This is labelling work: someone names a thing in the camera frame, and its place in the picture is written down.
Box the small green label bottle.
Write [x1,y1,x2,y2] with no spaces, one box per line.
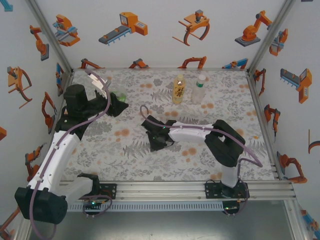
[109,84,128,102]

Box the yellow tea bottle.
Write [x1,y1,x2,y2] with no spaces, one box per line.
[171,73,187,105]

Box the clear water bottle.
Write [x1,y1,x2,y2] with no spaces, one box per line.
[191,74,207,105]

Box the grey floral tablecloth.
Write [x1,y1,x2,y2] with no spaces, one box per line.
[51,69,275,182]

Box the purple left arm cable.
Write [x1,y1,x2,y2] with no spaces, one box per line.
[29,69,111,240]

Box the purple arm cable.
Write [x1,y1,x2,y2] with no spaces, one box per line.
[29,69,111,240]
[139,104,263,217]

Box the aluminium table side rail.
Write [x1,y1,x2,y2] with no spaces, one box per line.
[48,71,75,136]
[246,71,283,180]

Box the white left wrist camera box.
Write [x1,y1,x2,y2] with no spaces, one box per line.
[88,72,112,95]

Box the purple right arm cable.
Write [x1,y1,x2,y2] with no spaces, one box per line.
[139,104,263,217]

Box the aluminium front rail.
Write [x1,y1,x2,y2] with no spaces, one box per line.
[23,180,297,203]

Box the aluminium frame post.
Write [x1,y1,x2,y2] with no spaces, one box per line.
[24,0,75,74]
[247,0,297,74]

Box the white slotted cable tray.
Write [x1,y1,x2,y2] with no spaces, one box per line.
[33,201,223,212]

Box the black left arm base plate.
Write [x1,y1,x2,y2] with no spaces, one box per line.
[74,183,118,200]

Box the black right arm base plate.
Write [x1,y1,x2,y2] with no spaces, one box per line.
[204,183,251,200]

